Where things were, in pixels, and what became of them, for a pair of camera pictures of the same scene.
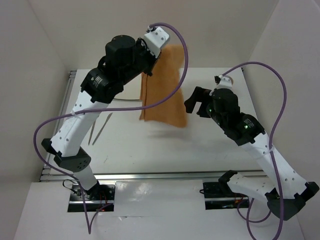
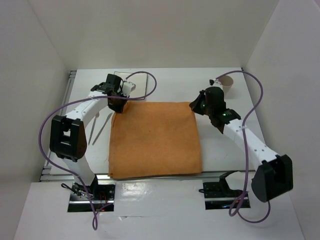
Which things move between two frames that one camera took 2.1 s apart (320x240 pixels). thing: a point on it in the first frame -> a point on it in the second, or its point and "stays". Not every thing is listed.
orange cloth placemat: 167,75 -> 154,138
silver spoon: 92,131 stays
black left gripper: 140,45 -> 119,108
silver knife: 106,121 stays
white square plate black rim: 120,100 -> 140,79
